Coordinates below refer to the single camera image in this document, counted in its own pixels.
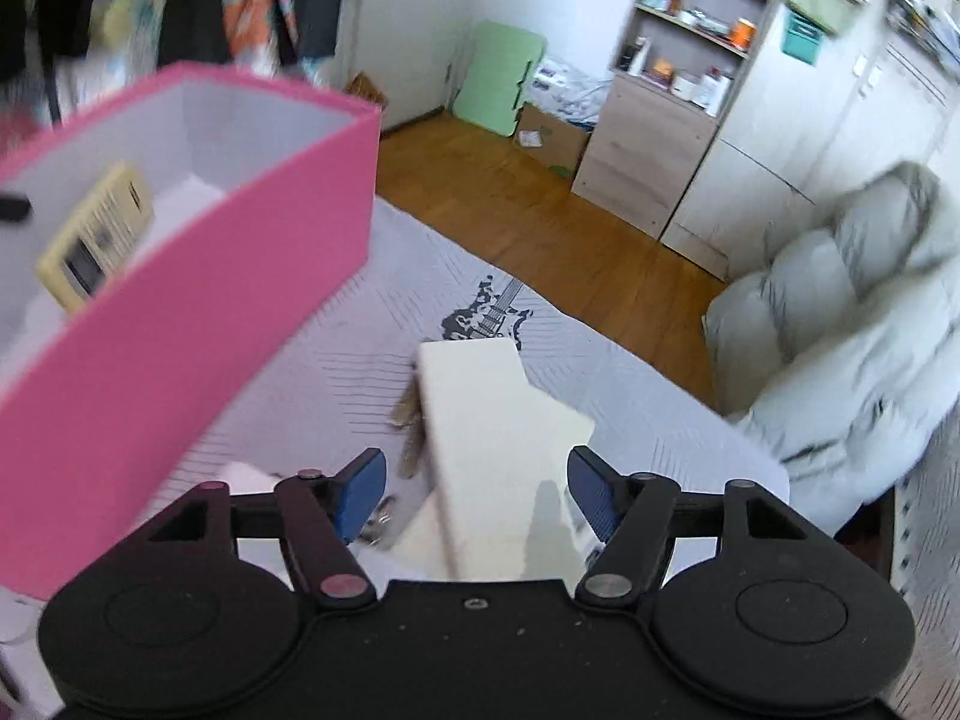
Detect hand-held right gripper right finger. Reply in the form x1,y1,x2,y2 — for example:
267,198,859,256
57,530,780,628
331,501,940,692
568,446,818,607

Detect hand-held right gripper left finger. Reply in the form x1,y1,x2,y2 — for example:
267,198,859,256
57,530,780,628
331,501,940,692
142,448,387,611

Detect beige remote with grey screen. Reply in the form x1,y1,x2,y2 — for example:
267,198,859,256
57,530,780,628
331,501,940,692
36,161,156,314

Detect large white power adapter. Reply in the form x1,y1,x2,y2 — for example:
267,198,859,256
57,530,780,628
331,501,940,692
416,337,598,580

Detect pink cardboard box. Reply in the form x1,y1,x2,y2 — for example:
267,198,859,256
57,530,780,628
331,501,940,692
0,62,383,601

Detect grey bed sheet guitar print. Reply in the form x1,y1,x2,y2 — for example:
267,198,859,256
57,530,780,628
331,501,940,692
0,199,793,720

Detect black hanging garment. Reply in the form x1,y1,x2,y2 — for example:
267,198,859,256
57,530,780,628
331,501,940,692
157,0,232,67

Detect pale grey puffer jacket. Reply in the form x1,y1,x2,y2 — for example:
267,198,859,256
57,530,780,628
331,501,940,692
703,161,960,533

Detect floral quilt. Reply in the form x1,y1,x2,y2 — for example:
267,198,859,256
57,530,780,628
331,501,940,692
91,0,301,65

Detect wooden shelf cabinet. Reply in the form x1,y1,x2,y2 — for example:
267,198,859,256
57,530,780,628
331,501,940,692
571,0,781,241

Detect brown cardboard box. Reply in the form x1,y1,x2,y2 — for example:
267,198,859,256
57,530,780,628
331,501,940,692
516,103,590,179

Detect brown snack bag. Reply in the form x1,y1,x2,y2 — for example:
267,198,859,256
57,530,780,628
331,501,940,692
347,73,388,110

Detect white plastic tissue pack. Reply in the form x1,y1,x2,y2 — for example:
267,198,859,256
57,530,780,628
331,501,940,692
529,56,612,128

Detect light wooden wardrobe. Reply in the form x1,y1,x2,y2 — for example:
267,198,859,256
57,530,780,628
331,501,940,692
660,0,960,280

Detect green folding table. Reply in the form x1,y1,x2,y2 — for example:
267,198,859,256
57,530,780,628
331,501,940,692
454,20,548,137

